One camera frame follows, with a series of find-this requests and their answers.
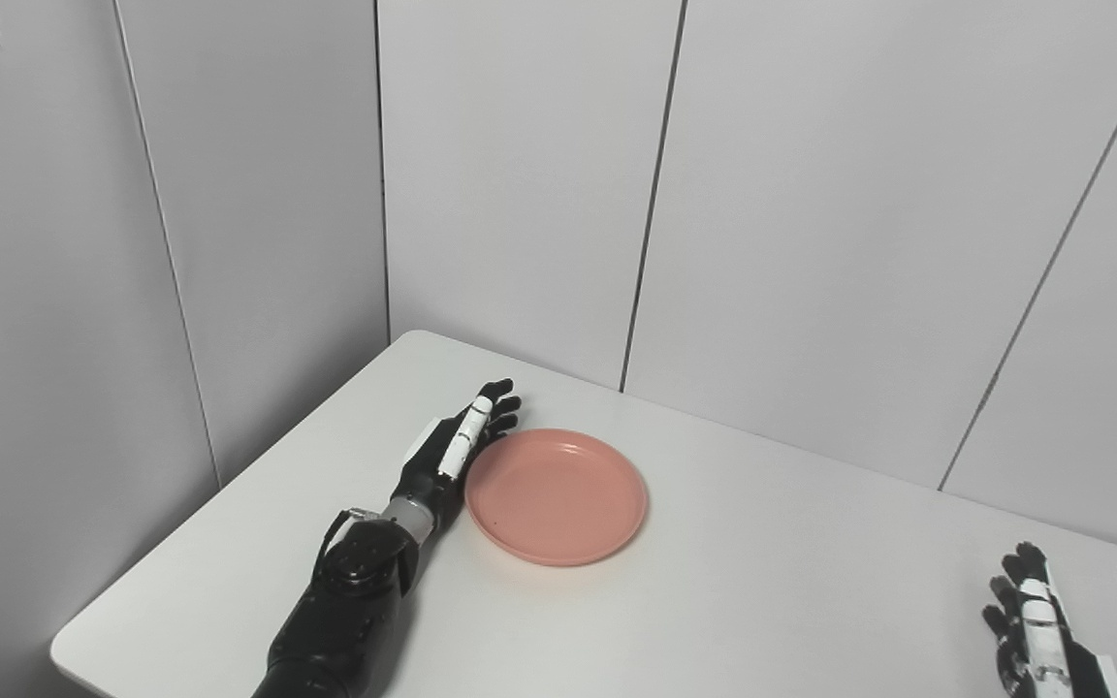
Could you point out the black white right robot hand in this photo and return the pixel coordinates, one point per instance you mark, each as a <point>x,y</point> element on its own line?
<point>1043,659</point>

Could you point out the pink round plate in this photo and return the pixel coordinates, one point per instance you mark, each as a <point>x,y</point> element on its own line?
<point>556,497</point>

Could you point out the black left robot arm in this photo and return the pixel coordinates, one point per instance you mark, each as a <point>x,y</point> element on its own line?
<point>345,620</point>

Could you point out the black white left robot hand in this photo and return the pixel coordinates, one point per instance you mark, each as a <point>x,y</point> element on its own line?
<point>432,465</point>

